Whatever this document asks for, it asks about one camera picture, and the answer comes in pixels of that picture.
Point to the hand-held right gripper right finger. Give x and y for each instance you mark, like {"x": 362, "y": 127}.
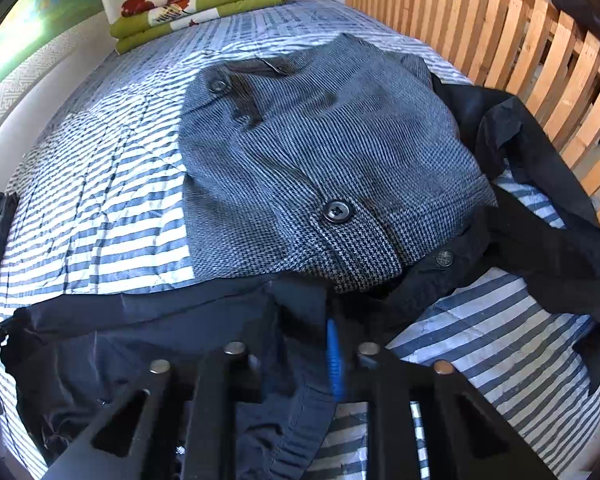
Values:
{"x": 335, "y": 360}

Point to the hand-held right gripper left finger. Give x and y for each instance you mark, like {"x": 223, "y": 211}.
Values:
{"x": 250, "y": 370}

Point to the dark navy garment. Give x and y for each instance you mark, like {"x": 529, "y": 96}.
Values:
{"x": 130, "y": 360}

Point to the blue white striped bed quilt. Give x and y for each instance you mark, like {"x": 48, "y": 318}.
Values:
{"x": 105, "y": 200}

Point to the grey houndstooth jacket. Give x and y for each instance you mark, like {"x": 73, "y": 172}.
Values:
{"x": 330, "y": 135}

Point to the green folded quilt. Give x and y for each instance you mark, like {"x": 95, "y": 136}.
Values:
{"x": 180, "y": 25}

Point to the green landscape wall poster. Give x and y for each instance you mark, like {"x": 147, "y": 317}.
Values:
{"x": 35, "y": 25}

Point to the wooden slatted rail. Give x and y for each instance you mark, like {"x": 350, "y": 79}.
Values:
{"x": 480, "y": 20}

